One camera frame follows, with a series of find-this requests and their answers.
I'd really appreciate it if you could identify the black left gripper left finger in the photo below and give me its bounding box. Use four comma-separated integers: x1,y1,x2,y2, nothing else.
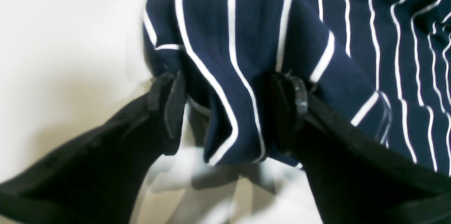
0,71,186,224

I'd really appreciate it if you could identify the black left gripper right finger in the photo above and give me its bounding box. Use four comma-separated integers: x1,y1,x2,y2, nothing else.
270,73,451,224

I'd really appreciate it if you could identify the navy white-striped t-shirt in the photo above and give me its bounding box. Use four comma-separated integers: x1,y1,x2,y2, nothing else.
142,0,451,176

